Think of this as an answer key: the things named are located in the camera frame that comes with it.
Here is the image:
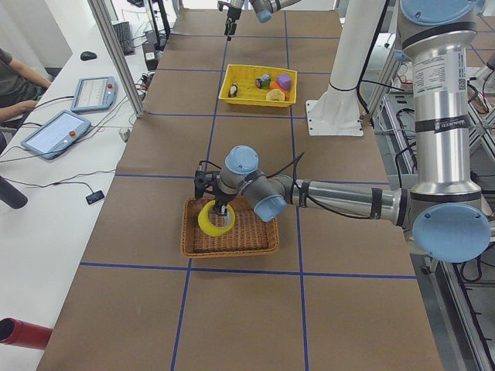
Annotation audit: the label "yellow plastic basket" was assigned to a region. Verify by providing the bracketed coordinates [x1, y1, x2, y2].
[218, 64, 298, 107]

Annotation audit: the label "aluminium frame post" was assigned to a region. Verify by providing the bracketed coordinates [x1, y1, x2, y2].
[87, 0, 144, 118]

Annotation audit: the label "lower teach pendant tablet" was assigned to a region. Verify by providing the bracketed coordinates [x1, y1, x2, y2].
[21, 110, 90, 160]

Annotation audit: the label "toy bread slice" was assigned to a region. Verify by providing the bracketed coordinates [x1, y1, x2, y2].
[265, 89, 285, 102]

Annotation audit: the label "red cylinder tube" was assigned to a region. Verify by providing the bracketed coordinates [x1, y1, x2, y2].
[1, 318, 53, 350]

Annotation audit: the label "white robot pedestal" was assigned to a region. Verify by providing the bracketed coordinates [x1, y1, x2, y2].
[306, 0, 388, 137]

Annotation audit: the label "small black usb device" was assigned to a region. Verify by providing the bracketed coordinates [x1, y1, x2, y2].
[85, 190, 104, 205]

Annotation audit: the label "black computer mouse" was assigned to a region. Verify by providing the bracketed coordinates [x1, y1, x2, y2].
[80, 51, 97, 61]

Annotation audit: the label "upper teach pendant tablet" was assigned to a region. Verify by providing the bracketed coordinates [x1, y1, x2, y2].
[70, 77, 118, 114]

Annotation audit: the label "toy panda figure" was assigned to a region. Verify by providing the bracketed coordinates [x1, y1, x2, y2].
[228, 83, 238, 97]

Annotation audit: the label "purple foam block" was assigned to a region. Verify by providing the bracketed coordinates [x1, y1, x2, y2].
[276, 73, 292, 91]

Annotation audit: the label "teach pendant tablet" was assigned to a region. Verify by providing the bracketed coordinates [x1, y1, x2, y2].
[21, 110, 90, 160]
[70, 77, 118, 114]

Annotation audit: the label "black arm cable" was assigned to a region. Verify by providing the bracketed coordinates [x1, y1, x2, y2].
[270, 152, 374, 220]

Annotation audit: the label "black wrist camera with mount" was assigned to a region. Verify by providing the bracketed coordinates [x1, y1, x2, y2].
[194, 160, 222, 199]

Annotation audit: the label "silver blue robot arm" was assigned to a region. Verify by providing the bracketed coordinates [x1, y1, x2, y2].
[217, 0, 299, 41]
[213, 1, 492, 263]

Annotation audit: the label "seated person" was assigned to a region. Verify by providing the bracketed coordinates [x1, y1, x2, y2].
[0, 49, 51, 131]

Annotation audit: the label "yellow tape roll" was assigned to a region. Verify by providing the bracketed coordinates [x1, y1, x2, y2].
[197, 200, 236, 237]

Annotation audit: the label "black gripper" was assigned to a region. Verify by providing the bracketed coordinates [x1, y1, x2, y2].
[214, 189, 232, 216]
[224, 7, 242, 37]

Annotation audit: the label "toy carrot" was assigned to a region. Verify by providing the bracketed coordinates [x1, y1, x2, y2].
[270, 80, 290, 99]

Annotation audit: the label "black keyboard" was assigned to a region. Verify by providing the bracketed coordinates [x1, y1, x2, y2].
[112, 21, 134, 55]

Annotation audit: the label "brown wicker basket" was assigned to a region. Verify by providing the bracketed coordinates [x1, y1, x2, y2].
[181, 196, 280, 258]

